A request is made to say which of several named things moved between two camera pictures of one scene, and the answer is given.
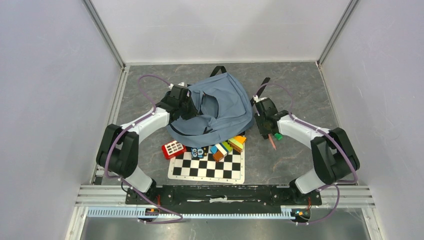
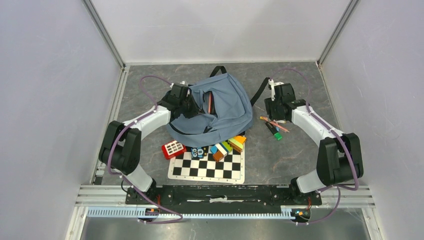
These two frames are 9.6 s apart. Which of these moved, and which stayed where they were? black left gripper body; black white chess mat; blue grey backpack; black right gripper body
Moved: black right gripper body
Stayed: blue grey backpack; black left gripper body; black white chess mat
